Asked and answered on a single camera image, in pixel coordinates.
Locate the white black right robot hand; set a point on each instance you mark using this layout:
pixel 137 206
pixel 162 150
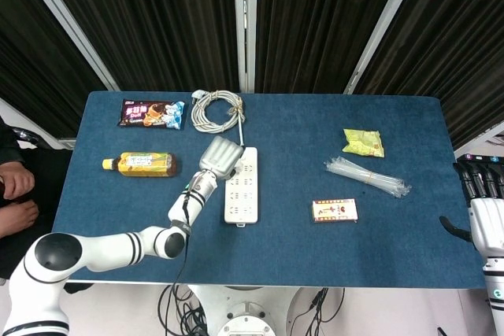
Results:
pixel 488 222

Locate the blue table cloth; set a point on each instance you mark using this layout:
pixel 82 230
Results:
pixel 315 253

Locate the black pleated curtain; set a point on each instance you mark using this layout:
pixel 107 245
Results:
pixel 315 17
pixel 157 17
pixel 31 56
pixel 453 56

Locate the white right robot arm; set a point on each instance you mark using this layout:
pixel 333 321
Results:
pixel 495 292

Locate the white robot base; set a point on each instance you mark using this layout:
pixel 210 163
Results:
pixel 244 312

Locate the white frame post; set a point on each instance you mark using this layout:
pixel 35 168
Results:
pixel 384 25
pixel 67 25
pixel 245 25

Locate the metal chair armrest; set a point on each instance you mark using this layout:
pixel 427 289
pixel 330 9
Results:
pixel 25 135

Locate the clear plastic straw bundle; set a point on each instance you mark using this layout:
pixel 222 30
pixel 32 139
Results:
pixel 366 176

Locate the yellow green snack bag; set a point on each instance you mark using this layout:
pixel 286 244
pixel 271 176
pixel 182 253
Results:
pixel 362 142

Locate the dark chocolate snack bag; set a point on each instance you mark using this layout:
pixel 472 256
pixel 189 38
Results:
pixel 145 113

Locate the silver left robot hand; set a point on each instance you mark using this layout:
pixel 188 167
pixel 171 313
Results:
pixel 220 155

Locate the white frame rail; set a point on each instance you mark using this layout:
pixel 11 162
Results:
pixel 480 141
pixel 39 125

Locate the white power strip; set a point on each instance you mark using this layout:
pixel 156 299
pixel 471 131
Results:
pixel 242 202

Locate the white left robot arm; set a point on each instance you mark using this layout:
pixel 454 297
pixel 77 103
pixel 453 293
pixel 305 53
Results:
pixel 110 247

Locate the yellow label tea bottle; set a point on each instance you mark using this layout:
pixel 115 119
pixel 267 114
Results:
pixel 145 163

